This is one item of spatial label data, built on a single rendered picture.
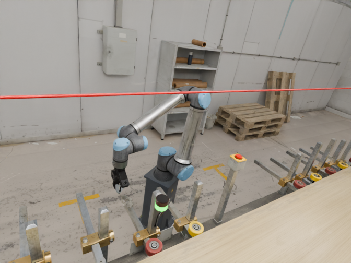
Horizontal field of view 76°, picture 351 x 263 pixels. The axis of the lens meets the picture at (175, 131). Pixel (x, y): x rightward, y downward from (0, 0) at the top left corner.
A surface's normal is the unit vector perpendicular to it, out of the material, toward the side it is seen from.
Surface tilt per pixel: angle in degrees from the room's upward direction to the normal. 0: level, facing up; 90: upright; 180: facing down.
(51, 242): 0
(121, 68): 90
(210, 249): 0
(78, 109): 90
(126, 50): 90
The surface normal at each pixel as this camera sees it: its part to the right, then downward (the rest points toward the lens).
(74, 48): 0.51, 0.45
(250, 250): 0.15, -0.89
